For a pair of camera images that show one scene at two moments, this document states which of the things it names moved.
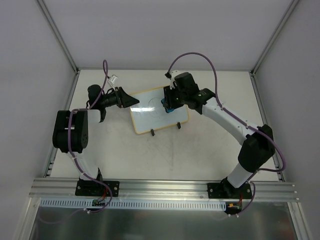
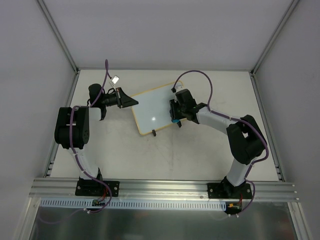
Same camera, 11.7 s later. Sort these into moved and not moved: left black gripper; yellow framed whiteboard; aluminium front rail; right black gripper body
Moved: right black gripper body
Not moved: left black gripper; aluminium front rail; yellow framed whiteboard
